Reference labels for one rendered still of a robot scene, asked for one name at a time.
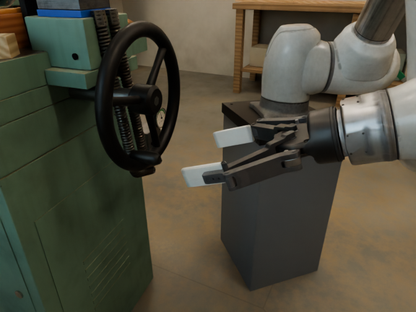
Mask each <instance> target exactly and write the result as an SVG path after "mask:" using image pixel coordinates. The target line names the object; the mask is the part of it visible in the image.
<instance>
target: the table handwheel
mask: <svg viewBox="0 0 416 312"><path fill-rule="evenodd" d="M141 37H147V38H150V39H151V40H152V41H154V42H155V44H156V45H157V46H158V51H157V54H156V57H155V61H154V64H153V66H152V69H151V72H150V74H149V78H148V79H147V83H146V84H134V85H133V87H132V88H131V89H127V88H119V89H117V90H114V86H115V79H116V75H117V72H118V68H119V65H120V62H121V60H122V58H123V56H124V54H125V52H126V50H127V49H128V48H129V47H130V45H131V44H132V43H133V42H134V41H135V40H137V39H138V38H141ZM163 59H164V62H165V65H166V69H167V77H168V103H167V112H166V115H165V120H164V122H163V126H162V130H161V131H160V134H159V136H158V133H157V128H156V125H155V119H154V115H156V114H157V113H158V112H159V111H160V109H161V106H162V93H161V91H160V89H159V88H158V87H157V86H156V85H155V83H156V80H157V77H158V73H159V70H160V66H161V65H162V61H163ZM68 91H69V96H70V97H71V98H72V99H76V100H85V101H90V102H95V119H96V124H97V130H98V135H99V137H100V140H101V143H102V146H103V148H104V149H105V152H106V153H107V155H108V156H109V158H111V160H112V161H113V162H114V163H115V164H116V165H117V166H119V167H120V168H122V169H124V170H127V171H141V170H145V169H146V168H148V167H150V166H151V165H149V164H146V163H142V162H139V161H137V160H134V159H131V158H130V156H129V155H128V154H127V153H126V152H125V151H124V150H123V148H122V146H121V144H120V143H119V140H118V137H117V135H116V131H115V126H114V121H113V106H129V107H130V109H131V111H132V112H133V113H136V114H141V115H145V118H146V120H147V124H148V127H149V131H150V136H151V139H152V143H153V146H152V148H151V149H150V150H149V151H153V152H157V153H158V154H159V155H160V156H161V155H162V154H163V152H164V151H165V149H166V147H167V145H168V143H169V141H170V139H171V137H172V134H173V131H174V128H175V124H176V120H177V117H178V110H179V105H180V72H179V67H178V62H177V58H176V54H175V51H174V49H173V46H172V44H171V42H170V40H169V38H168V37H167V36H166V34H165V33H164V31H163V30H162V29H161V28H160V27H158V26H156V25H155V24H153V23H151V22H147V21H142V20H140V21H136V22H132V23H130V24H127V25H126V26H125V27H123V28H122V29H121V30H120V31H119V32H118V33H117V34H116V35H115V36H114V37H113V39H112V40H111V41H110V43H109V45H108V47H107V49H106V51H105V53H104V55H103V58H102V61H101V64H100V67H99V70H98V75H97V81H96V86H94V87H92V88H90V89H87V90H86V89H77V88H71V87H69V90H68Z"/></svg>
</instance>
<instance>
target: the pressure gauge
mask: <svg viewBox="0 0 416 312"><path fill-rule="evenodd" d="M165 115H166V110H165V109H164V108H163V107H161V109H160V111H159V112H158V113H157V114H156V115H154V119H155V125H156V128H162V126H163V122H164V120H165ZM161 117H162V119H161Z"/></svg>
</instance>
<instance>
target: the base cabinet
mask: <svg viewBox="0 0 416 312"><path fill-rule="evenodd" d="M152 279H153V271H152V261H151V255H150V244H149V234H148V228H147V217H146V211H145V200H144V190H143V184H142V177H140V178H135V177H133V176H132V175H131V174H130V172H129V171H127V170H124V169H122V168H120V167H119V166H117V165H116V164H115V163H114V162H113V161H112V160H111V158H109V156H108V155H107V153H106V152H105V149H104V148H103V146H102V143H101V140H100V137H99V135H98V130H97V125H94V126H92V127H91V128H89V129H87V130H85V131H84V132H82V133H80V134H78V135H76V136H75V137H73V138H72V139H69V140H68V141H66V142H64V143H63V144H61V145H59V146H57V147H55V148H54V149H52V150H50V151H49V152H47V153H45V154H43V155H42V156H40V157H38V158H36V159H35V160H33V161H31V162H29V163H28V164H26V165H24V166H22V167H20V168H19V169H17V170H16V171H13V172H12V173H10V174H8V175H7V176H5V177H3V178H1V179H0V312H131V311H132V310H133V308H134V307H135V305H136V303H137V302H138V301H139V299H140V297H141V296H142V294H143V293H144V291H145V290H146V288H147V287H148V285H149V284H150V282H151V280H152Z"/></svg>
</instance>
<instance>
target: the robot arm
mask: <svg viewBox="0 0 416 312"><path fill-rule="evenodd" d="M404 16H405V18H406V32H407V82H405V83H403V84H401V85H398V86H395V87H392V88H389V89H386V90H383V89H385V88H386V87H388V86H389V85H391V84H392V82H393V81H394V80H395V78H396V77H397V75H398V73H399V69H400V64H401V59H400V56H399V53H398V51H397V49H396V39H395V36H394V32H395V30H396V28H397V27H398V25H399V24H400V22H401V20H402V18H403V17H404ZM320 39H321V34H320V33H319V32H318V30H317V29H316V28H314V27H313V26H312V25H310V24H288V25H282V26H280V27H279V28H278V30H277V31H276V32H275V34H274V35H273V37H272V38H271V40H270V43H269V45H268V47H267V51H266V55H265V58H264V65H263V70H262V83H261V99H260V102H250V103H249V107H250V108H252V109H254V110H255V111H256V112H257V113H258V114H259V115H260V116H261V117H262V118H259V119H257V120H256V122H257V123H253V124H251V125H246V126H240V127H237V128H231V129H226V130H222V131H217V132H214V133H213V136H214V139H215V142H216V144H217V148H222V147H228V146H232V145H238V144H245V143H249V142H254V140H255V142H256V141H260V140H264V141H269V142H267V143H266V145H265V147H264V148H263V149H260V150H258V151H256V152H253V153H251V154H249V155H247V156H245V157H243V158H240V159H238V160H236V161H234V162H232V163H229V164H227V163H226V162H225V161H222V162H217V163H210V164H205V165H198V166H193V167H186V168H182V169H181V172H182V174H183V177H184V180H185V182H186V185H187V187H189V188H190V187H195V186H205V185H210V184H220V183H226V185H227V188H228V191H235V190H237V189H241V188H244V187H247V186H249V185H252V184H255V183H258V182H261V181H264V180H267V179H269V178H273V177H275V176H278V175H281V174H284V173H289V172H293V171H299V170H302V169H303V165H302V162H301V158H303V157H307V156H309V155H310V156H312V157H313V158H314V160H315V162H316V163H318V164H320V165H321V164H326V163H335V162H342V161H343V160H345V157H349V160H350V163H351V164H352V165H362V164H367V163H377V162H387V161H388V162H393V161H394V160H399V161H400V162H401V164H403V166H405V167H406V168H407V169H409V170H410V171H412V172H414V173H416V0H366V3H365V5H364V7H363V9H362V11H361V13H360V15H359V17H358V19H357V21H356V22H354V23H351V24H349V25H348V26H346V27H345V28H344V29H343V31H342V32H341V33H340V34H339V35H338V36H337V37H336V38H335V39H334V41H322V40H320ZM316 93H329V94H336V95H356V96H354V97H349V98H342V100H341V101H340V109H339V110H337V108H336V107H333V106H330V107H327V108H322V109H318V110H312V111H310V110H309V109H308V107H309V99H310V95H313V94H316Z"/></svg>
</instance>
